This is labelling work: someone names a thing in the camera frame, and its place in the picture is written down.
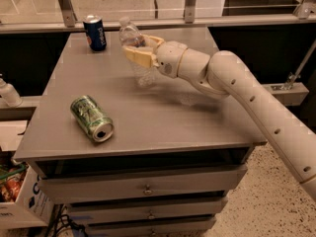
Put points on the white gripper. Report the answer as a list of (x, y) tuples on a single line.
[(168, 59)]

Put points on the clear plastic water bottle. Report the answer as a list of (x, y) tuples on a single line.
[(130, 36)]

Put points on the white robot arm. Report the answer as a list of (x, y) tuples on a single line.
[(224, 74)]

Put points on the white spray bottle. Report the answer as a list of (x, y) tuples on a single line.
[(9, 94)]

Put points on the blue Pepsi can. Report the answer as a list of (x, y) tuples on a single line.
[(95, 34)]

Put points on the green soda can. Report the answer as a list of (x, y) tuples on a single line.
[(97, 125)]

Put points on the grey drawer cabinet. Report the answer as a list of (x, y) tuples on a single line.
[(166, 127)]

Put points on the top grey drawer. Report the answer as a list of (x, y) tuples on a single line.
[(143, 184)]

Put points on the grey drawer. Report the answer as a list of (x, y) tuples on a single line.
[(152, 228), (143, 184), (157, 208)]

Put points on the middle grey drawer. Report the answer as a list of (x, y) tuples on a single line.
[(157, 208)]

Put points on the bottom grey drawer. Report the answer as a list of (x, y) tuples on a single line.
[(152, 228)]

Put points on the snack packets in box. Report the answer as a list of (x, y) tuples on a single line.
[(12, 176)]

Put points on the white cardboard box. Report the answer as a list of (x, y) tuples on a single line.
[(31, 208)]

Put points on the metal window frame rail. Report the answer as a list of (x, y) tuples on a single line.
[(34, 16)]

